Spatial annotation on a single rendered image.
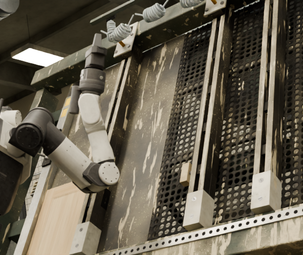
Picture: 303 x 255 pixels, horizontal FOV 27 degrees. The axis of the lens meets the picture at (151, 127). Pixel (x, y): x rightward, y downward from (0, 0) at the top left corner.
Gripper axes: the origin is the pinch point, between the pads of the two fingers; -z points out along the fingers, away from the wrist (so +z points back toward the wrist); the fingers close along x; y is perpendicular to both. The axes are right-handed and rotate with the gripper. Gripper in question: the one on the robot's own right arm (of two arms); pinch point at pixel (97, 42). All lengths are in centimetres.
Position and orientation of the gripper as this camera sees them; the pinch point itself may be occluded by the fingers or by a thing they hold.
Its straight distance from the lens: 227.1
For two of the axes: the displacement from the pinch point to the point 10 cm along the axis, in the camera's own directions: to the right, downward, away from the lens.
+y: 9.3, 1.5, 3.3
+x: -3.5, 1.3, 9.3
